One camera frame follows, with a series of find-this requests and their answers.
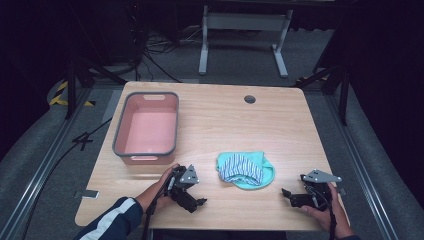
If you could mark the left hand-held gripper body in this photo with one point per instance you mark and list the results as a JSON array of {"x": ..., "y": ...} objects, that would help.
[{"x": 185, "y": 193}]

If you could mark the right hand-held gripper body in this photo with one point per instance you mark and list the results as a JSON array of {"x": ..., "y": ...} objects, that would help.
[{"x": 315, "y": 195}]

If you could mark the teal cloth with striped part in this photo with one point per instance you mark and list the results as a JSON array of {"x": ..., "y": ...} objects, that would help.
[{"x": 245, "y": 170}]

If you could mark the pink basket with grey rim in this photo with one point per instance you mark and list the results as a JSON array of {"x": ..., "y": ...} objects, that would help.
[{"x": 150, "y": 131}]

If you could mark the person's right hand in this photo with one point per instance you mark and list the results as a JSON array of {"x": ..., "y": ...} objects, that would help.
[{"x": 328, "y": 216}]

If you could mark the person's left hand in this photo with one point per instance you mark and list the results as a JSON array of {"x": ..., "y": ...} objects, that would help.
[{"x": 155, "y": 195}]

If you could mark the grey tape piece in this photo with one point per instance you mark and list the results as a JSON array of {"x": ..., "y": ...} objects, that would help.
[{"x": 87, "y": 194}]

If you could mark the black metal stand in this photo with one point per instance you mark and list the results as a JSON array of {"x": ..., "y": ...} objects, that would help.
[
  {"x": 341, "y": 90},
  {"x": 71, "y": 90}
]

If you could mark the black tape cross mark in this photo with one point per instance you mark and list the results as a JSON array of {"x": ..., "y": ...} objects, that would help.
[{"x": 82, "y": 140}]

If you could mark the yellow black hazard tape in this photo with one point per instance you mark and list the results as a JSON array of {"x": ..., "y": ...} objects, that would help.
[{"x": 60, "y": 96}]

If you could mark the aluminium floor rail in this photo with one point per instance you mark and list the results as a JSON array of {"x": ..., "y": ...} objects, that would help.
[
  {"x": 40, "y": 173},
  {"x": 360, "y": 160}
]

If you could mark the grey metal desk frame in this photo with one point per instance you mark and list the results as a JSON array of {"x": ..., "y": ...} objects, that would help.
[{"x": 245, "y": 21}]

